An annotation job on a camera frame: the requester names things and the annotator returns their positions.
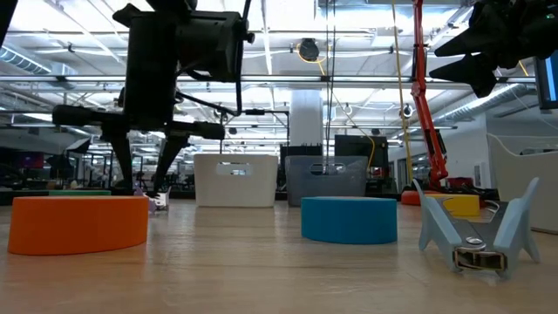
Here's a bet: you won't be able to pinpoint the red desk lamp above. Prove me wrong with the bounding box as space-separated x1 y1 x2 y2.
399 0 487 208

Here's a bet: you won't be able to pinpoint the black background monitor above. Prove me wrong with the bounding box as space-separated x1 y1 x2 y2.
334 133 389 158

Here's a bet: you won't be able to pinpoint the orange tape roll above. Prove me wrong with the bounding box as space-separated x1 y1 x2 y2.
7 195 151 256

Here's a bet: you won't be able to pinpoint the pale grey rectangular tray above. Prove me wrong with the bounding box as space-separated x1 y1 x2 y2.
486 133 558 235

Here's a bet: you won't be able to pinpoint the computer monitor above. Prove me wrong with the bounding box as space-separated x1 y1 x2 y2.
534 51 558 111

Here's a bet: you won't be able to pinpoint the smoky translucent plastic bin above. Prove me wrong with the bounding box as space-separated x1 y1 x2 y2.
285 154 371 208

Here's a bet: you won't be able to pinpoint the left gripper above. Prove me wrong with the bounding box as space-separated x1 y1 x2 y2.
51 3 226 197

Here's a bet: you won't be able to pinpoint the yellow hanging cord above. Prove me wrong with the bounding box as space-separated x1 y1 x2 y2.
391 0 414 184

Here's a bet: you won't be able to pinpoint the blue tape roll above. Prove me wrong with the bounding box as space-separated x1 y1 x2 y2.
300 195 398 246

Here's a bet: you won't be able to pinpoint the black hanging cables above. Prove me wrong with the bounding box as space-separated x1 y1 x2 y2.
324 0 337 174

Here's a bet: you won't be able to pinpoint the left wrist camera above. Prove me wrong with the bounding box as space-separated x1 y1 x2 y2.
176 10 256 84

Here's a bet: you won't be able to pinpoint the white plastic bin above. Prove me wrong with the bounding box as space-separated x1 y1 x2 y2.
193 153 280 209

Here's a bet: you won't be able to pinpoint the black ceiling cord reel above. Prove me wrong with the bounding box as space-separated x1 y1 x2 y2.
296 38 322 63

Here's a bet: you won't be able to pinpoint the grey staple remover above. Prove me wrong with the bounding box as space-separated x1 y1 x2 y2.
412 176 541 280

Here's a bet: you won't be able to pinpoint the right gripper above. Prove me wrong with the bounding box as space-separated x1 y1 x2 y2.
429 0 558 99

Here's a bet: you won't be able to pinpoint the yellow tape roll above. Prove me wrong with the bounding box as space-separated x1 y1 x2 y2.
429 193 481 218

